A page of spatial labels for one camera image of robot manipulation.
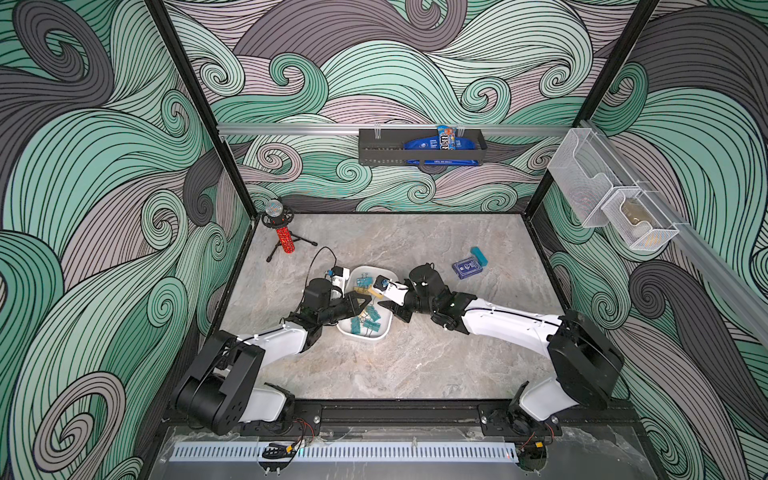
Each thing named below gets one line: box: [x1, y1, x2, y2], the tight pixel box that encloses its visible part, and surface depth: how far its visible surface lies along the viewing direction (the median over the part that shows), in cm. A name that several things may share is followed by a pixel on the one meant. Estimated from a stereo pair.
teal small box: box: [470, 246, 489, 267], surface depth 109 cm
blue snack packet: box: [438, 124, 457, 151], surface depth 92 cm
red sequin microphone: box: [265, 200, 296, 254], surface depth 90 cm
